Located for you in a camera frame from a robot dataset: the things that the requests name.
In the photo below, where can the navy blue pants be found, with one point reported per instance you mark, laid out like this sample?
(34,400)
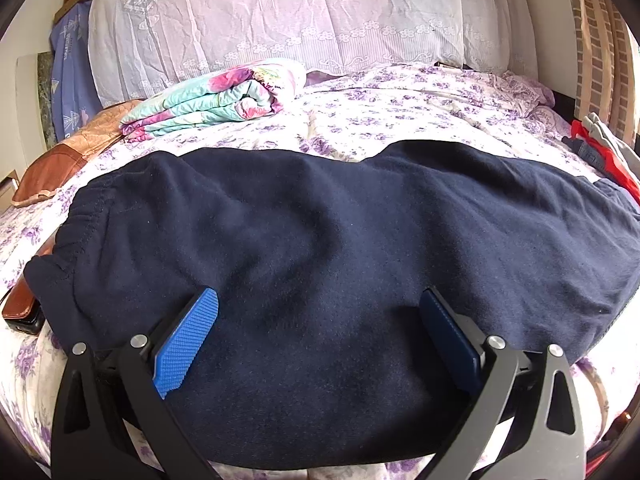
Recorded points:
(325,260)

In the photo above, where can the brown leather wallet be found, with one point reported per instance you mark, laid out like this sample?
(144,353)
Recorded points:
(22,307)

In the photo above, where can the blue patterned cloth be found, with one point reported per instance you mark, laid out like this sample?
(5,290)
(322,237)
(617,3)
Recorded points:
(75,70)

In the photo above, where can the red garment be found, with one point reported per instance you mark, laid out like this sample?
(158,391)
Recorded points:
(622,175)

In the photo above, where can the green marbled panel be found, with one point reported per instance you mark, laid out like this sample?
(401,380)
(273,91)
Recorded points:
(47,100)

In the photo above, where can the grey white garment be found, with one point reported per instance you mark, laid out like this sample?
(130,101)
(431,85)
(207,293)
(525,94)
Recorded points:
(612,140)

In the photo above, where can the dark denim jeans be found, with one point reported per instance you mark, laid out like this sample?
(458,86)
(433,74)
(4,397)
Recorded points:
(590,152)

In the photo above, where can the plain purple cloth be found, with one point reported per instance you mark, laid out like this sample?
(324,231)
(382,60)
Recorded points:
(320,79)

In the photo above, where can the white lace curtain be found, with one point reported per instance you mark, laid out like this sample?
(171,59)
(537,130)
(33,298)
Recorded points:
(275,15)

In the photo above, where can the folded colourful floral quilt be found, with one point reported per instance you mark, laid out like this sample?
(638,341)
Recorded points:
(215,100)

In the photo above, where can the purple frilled floral pillowcase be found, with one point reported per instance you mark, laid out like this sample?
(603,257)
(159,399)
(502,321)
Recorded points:
(525,90)

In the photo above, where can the brown leather cushion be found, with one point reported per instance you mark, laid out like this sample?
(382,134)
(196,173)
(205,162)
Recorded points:
(75,155)

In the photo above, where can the small white lace pillow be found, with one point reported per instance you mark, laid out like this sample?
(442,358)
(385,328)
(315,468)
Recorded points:
(487,20)

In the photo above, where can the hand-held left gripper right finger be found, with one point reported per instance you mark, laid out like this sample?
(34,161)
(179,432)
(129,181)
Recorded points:
(450,345)

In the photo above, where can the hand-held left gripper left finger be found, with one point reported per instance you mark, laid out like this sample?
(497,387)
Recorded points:
(185,340)

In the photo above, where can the striped brick-patterned curtain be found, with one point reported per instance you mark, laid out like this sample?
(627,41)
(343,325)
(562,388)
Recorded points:
(600,50)

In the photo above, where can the purple floral bedsheet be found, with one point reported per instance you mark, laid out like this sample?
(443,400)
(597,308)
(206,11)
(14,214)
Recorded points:
(400,105)

